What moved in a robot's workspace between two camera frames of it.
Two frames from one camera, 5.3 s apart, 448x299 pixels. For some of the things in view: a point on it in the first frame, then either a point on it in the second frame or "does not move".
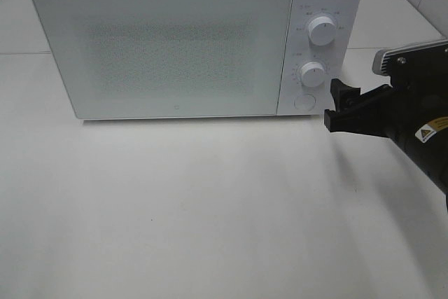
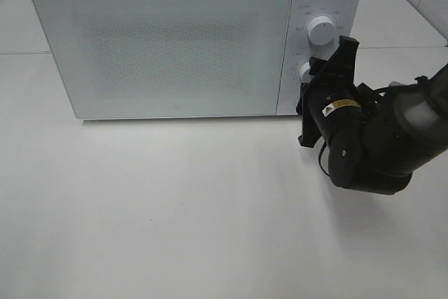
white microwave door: x=171 y=49 does not move
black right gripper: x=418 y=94 to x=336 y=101
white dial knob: x=322 y=31 does not move
